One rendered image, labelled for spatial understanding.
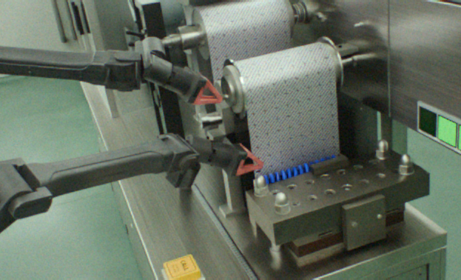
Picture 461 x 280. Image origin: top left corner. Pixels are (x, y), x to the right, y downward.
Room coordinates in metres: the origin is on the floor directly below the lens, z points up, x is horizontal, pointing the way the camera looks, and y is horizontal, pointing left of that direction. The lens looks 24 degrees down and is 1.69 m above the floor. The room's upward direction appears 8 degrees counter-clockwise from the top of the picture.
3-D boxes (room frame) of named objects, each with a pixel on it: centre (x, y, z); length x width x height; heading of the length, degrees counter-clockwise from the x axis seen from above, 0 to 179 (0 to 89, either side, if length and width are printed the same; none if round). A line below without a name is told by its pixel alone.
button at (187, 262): (1.02, 0.15, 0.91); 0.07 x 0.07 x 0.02; 16
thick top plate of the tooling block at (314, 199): (1.11, -0.23, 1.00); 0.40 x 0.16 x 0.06; 106
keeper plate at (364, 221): (1.03, -0.28, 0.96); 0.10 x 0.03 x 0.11; 106
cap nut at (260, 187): (1.11, -0.06, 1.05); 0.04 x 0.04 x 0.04
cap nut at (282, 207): (1.02, -0.09, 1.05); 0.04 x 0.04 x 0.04
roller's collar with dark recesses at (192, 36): (1.47, 0.06, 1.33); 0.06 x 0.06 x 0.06; 16
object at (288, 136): (1.22, -0.16, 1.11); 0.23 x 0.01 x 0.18; 106
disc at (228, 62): (1.24, -0.03, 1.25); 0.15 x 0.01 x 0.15; 16
